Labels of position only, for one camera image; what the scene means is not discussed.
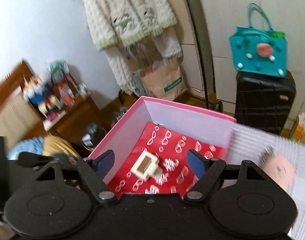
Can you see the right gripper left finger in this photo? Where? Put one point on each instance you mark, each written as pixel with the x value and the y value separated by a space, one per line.
pixel 92 173

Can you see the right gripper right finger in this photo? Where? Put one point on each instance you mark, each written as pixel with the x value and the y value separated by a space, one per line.
pixel 207 171

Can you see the pink cardboard storage box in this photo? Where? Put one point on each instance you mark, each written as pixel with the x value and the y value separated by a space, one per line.
pixel 198 123

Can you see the cream hair claw clip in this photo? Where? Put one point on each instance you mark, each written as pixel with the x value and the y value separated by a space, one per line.
pixel 146 166

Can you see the pink round compact case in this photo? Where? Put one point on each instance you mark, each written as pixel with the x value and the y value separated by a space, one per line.
pixel 280 170

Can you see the yellow waste bin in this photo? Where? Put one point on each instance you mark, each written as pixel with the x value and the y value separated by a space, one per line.
pixel 93 136

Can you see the red patterned bag in box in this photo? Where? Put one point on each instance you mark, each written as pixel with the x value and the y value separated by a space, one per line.
pixel 171 148

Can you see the black clothes rack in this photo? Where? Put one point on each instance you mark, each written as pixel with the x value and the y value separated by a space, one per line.
pixel 204 50

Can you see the wooden nightstand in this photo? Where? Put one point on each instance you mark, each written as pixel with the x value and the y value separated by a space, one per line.
pixel 20 120

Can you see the black suitcase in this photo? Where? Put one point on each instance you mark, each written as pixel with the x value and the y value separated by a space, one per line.
pixel 264 102

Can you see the brown paper bag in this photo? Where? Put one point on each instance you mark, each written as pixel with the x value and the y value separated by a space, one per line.
pixel 164 80

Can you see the teal felt handbag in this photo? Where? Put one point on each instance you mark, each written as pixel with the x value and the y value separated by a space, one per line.
pixel 259 51

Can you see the beige wardrobe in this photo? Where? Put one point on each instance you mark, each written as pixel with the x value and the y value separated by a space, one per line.
pixel 223 38

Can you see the cream knitted panda cardigan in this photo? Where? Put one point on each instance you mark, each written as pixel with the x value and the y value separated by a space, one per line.
pixel 116 24

